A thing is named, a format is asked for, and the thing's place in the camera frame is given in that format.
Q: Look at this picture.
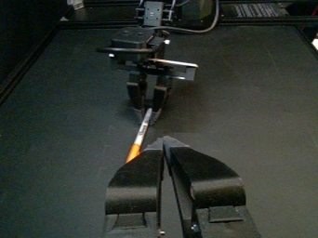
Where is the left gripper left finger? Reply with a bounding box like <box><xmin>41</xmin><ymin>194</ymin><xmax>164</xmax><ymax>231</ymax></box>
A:
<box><xmin>101</xmin><ymin>137</ymin><xmax>166</xmax><ymax>238</ymax></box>

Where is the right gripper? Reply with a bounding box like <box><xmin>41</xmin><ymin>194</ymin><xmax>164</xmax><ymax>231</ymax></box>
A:
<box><xmin>96</xmin><ymin>25</ymin><xmax>200</xmax><ymax>126</ymax></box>

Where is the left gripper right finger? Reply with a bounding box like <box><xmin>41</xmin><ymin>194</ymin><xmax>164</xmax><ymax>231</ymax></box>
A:
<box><xmin>162</xmin><ymin>135</ymin><xmax>263</xmax><ymax>238</ymax></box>

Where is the grey marker pen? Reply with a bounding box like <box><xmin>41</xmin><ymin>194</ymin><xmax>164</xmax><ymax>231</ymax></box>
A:
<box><xmin>124</xmin><ymin>107</ymin><xmax>154</xmax><ymax>164</ymax></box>

